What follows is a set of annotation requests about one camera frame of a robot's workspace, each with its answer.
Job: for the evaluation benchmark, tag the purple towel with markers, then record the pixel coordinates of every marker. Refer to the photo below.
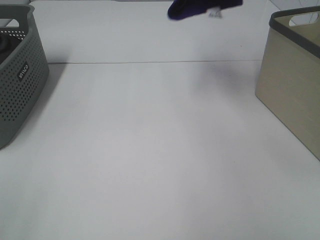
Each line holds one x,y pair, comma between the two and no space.
182,9

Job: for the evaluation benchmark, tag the beige basket with grey rim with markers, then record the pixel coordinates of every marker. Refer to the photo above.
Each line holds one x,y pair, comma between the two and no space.
289,78

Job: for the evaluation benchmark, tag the grey perforated plastic basket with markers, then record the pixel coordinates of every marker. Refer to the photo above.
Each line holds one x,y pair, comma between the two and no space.
24,69

